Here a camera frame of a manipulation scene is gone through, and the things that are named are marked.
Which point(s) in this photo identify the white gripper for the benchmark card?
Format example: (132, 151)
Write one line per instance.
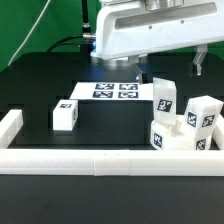
(129, 28)

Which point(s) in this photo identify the white sheet with markers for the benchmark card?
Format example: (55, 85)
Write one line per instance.
(112, 91)

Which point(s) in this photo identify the white round stool seat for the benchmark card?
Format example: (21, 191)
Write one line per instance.
(167, 137)

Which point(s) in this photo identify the white U-shaped fence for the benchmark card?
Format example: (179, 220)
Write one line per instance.
(100, 162)

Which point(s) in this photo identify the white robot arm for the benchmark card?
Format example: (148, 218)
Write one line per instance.
(131, 28)

